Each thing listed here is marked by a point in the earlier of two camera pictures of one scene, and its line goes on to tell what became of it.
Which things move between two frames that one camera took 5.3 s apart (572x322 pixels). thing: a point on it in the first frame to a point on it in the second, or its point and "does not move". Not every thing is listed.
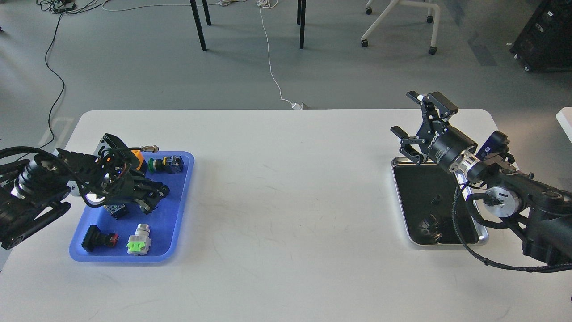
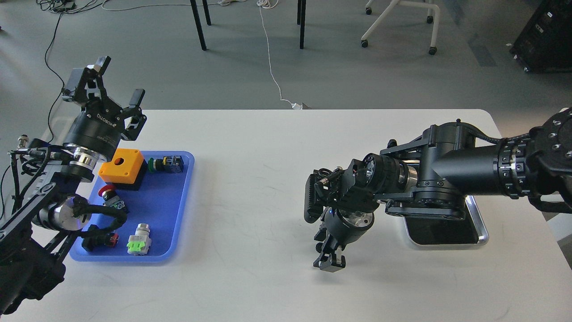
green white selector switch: (140, 244) does not move
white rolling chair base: (433, 49) does not move
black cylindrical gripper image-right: (443, 144) to (341, 229)
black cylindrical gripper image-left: (120, 188) to (99, 127)
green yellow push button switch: (173, 164) does not move
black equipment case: (545, 44) does not move
